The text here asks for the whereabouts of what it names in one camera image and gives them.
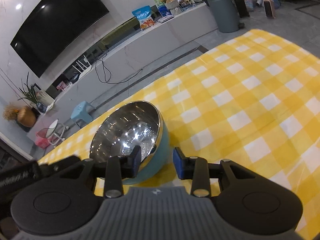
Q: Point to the golden round vase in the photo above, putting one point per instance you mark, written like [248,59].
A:
[26,117]

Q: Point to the pink storage box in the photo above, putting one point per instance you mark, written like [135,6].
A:
[44,138]

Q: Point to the blue steel bowl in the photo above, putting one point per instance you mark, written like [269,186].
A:
[137,123]

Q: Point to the blue snack bag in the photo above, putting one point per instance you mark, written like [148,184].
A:
[144,17]

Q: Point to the yellow checkered tablecloth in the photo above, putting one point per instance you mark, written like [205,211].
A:
[254,100]

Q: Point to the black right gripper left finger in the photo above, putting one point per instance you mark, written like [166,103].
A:
[119,168]

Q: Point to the white wifi router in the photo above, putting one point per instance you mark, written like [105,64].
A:
[82,66]

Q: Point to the small round white stool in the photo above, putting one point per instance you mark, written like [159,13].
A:
[55,132]

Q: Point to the small pink heater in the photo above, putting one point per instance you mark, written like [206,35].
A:
[269,8]

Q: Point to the grey trash bin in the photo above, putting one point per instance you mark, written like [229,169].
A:
[225,14]

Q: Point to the light blue plastic stool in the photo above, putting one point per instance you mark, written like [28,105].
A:
[80,113]

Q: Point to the black television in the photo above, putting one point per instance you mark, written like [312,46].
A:
[51,27]

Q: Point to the grey tv cabinet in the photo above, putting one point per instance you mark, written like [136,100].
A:
[127,59]

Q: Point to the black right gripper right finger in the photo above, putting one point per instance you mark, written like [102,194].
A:
[192,168]

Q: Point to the blue vase plant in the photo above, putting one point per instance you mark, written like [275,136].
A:
[28,93]

